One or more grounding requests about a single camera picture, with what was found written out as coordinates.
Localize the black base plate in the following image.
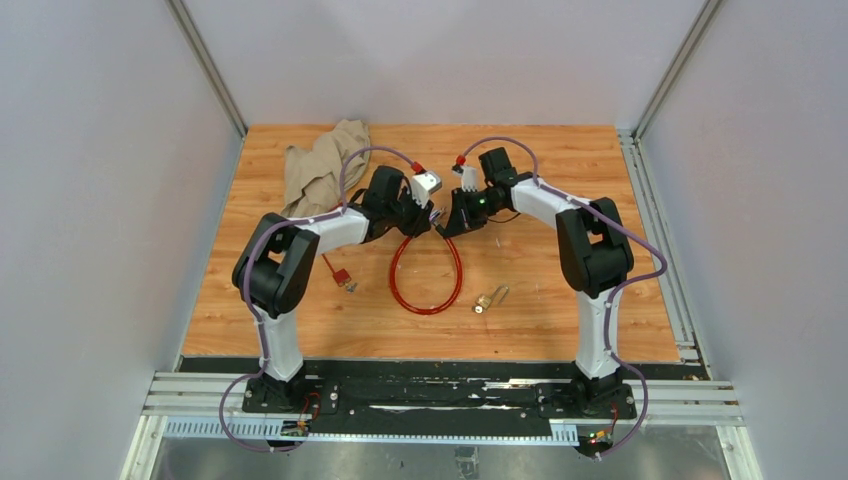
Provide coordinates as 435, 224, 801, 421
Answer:
177, 356, 713, 440

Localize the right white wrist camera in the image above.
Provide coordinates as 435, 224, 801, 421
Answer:
451, 155, 479, 193

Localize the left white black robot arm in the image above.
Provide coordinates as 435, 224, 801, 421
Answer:
232, 166, 442, 413

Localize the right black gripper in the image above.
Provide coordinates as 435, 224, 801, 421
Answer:
444, 187, 504, 239

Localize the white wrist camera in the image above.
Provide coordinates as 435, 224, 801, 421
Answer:
451, 155, 479, 193
409, 162, 442, 207

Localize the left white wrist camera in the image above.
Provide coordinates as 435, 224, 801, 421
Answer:
409, 162, 442, 207

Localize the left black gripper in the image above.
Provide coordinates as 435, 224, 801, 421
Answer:
386, 187, 435, 241

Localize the brass padlock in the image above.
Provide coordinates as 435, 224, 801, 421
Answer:
472, 284, 510, 314

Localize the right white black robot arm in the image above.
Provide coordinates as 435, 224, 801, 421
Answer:
438, 147, 636, 418

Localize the silver key with ring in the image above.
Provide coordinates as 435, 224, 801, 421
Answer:
429, 209, 446, 230

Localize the beige cloth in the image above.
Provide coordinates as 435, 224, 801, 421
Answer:
281, 120, 371, 217

